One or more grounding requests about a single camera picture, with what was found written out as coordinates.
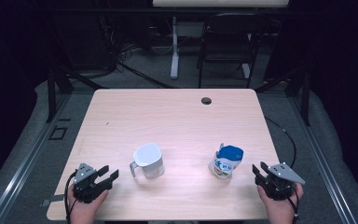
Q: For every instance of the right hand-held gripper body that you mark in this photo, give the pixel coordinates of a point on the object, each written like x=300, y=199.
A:
x=278, y=183

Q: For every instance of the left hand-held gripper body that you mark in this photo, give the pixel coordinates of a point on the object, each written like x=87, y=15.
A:
x=87, y=186

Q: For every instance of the blue and white bag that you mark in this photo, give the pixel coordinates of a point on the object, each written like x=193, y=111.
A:
x=227, y=161

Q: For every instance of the clear jug with white lid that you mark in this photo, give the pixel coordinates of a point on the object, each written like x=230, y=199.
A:
x=147, y=160

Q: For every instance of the person's left hand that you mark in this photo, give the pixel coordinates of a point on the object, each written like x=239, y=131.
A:
x=85, y=211

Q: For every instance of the person's right hand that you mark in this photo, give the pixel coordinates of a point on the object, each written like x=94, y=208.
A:
x=279, y=210

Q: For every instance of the grey tape strip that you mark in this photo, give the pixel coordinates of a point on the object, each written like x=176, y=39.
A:
x=54, y=198

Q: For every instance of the black metal stand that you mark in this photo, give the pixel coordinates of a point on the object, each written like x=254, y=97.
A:
x=51, y=93
x=305, y=99

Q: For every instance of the white desk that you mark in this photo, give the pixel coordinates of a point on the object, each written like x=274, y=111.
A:
x=174, y=62

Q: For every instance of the black folding chair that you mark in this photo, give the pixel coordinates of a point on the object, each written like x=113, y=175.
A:
x=230, y=40

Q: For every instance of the aluminium floor rail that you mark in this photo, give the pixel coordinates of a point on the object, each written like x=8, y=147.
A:
x=321, y=158
x=28, y=165

